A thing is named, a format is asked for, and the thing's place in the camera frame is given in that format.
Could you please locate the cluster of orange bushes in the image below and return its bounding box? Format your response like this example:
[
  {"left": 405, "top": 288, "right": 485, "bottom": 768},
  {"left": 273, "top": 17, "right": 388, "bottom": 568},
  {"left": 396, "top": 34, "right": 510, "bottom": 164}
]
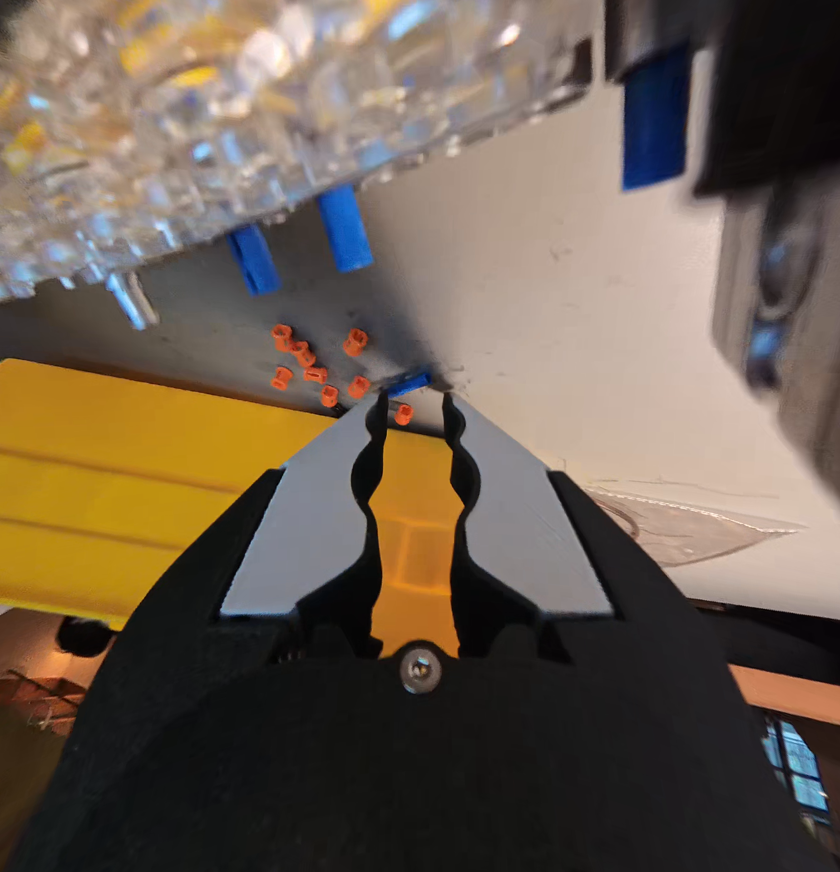
[{"left": 267, "top": 322, "right": 420, "bottom": 427}]

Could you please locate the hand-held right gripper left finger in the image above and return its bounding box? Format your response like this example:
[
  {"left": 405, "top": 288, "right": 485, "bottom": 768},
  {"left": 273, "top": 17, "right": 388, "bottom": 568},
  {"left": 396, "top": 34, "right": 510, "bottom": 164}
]
[{"left": 219, "top": 393, "right": 392, "bottom": 644}]

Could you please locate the toy brick engine model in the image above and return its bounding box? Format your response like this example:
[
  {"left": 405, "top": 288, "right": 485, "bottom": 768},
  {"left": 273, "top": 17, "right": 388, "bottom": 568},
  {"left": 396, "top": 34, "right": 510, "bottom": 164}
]
[{"left": 0, "top": 0, "right": 840, "bottom": 508}]

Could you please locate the yellow plastic bin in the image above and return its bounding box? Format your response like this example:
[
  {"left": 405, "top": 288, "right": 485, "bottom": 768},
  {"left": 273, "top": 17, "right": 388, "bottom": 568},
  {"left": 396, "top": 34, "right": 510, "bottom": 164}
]
[{"left": 0, "top": 357, "right": 464, "bottom": 658}]

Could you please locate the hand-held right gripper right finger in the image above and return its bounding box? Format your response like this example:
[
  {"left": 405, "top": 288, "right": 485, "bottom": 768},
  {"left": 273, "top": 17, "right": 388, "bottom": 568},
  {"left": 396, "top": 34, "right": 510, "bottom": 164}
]
[{"left": 441, "top": 393, "right": 616, "bottom": 649}]

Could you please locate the wooden side table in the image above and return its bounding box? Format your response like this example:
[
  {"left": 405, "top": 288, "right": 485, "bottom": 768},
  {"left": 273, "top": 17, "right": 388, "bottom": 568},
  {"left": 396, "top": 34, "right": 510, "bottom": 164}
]
[{"left": 727, "top": 663, "right": 840, "bottom": 726}]

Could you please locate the single blue pin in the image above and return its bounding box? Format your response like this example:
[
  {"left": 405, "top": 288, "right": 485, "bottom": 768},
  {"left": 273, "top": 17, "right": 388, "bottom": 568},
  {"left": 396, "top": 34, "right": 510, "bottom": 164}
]
[{"left": 386, "top": 370, "right": 436, "bottom": 400}]

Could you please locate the clear plastic bag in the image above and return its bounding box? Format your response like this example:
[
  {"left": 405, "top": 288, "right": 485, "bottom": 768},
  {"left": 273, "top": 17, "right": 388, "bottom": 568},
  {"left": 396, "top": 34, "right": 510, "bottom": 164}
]
[{"left": 584, "top": 484, "right": 805, "bottom": 569}]

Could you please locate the grey desk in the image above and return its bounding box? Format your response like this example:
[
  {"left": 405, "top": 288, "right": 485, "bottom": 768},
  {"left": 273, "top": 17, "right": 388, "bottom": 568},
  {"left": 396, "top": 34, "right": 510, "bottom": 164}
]
[{"left": 0, "top": 82, "right": 840, "bottom": 625}]

